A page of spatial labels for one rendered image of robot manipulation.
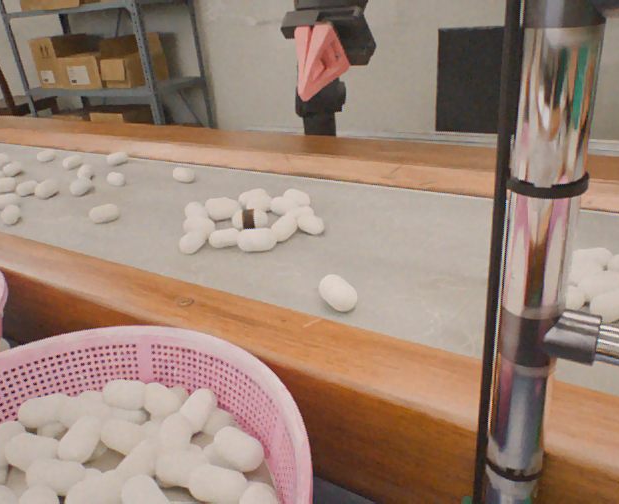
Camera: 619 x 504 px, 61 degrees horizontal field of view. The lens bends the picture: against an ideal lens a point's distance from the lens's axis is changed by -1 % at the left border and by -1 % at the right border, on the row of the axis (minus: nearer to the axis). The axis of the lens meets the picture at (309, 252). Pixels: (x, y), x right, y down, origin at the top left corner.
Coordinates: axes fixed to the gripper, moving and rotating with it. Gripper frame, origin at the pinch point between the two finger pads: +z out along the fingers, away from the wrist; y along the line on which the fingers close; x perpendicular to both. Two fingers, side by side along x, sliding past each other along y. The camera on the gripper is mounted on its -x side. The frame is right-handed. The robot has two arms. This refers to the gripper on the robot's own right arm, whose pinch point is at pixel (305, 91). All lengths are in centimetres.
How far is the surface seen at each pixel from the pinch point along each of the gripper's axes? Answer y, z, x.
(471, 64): -36, -128, 142
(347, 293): 17.2, 24.2, -7.4
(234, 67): -167, -127, 141
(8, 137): -74, 4, 11
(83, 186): -29.1, 15.9, 0.3
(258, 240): 4.6, 20.0, -3.5
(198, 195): -13.1, 12.8, 4.5
